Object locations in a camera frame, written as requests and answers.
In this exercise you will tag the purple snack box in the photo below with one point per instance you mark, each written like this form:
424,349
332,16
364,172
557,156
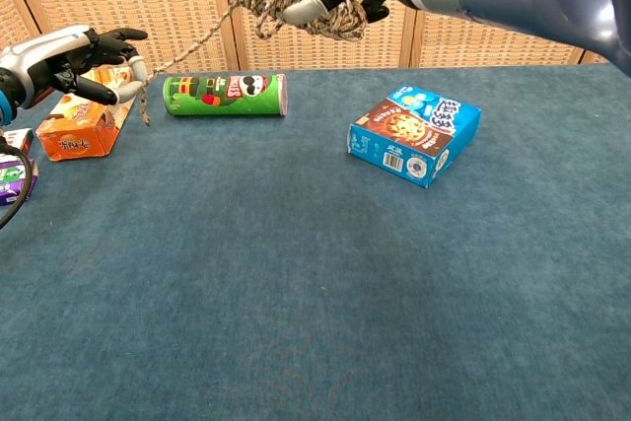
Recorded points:
10,189

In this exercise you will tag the green Pringles can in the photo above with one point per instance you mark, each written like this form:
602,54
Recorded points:
222,95

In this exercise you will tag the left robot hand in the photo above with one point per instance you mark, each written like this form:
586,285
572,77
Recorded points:
49,58

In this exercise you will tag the orange biscuit box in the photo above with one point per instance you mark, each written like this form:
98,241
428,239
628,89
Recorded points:
79,140

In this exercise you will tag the blue felt table cloth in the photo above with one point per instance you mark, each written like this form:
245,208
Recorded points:
296,268

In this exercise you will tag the blue cookie box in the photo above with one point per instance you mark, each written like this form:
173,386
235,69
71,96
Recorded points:
409,135

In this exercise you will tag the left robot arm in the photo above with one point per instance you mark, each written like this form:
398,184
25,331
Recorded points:
4,108

